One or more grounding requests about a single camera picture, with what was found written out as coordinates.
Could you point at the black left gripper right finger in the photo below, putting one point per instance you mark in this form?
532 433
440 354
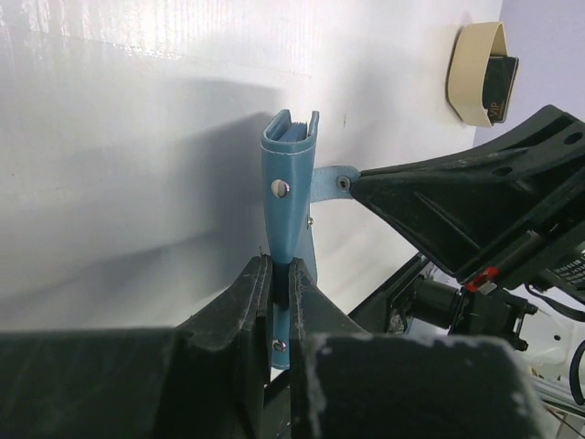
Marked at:
350 378

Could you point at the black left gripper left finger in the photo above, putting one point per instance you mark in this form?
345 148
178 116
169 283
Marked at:
202 379

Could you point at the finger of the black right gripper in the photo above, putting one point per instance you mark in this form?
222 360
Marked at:
493 205

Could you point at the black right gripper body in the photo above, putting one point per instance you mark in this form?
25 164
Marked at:
462 285

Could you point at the stack of credit cards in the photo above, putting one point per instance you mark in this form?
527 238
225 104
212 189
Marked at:
499 80

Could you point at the beige oval card tray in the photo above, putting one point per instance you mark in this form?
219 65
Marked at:
474 46

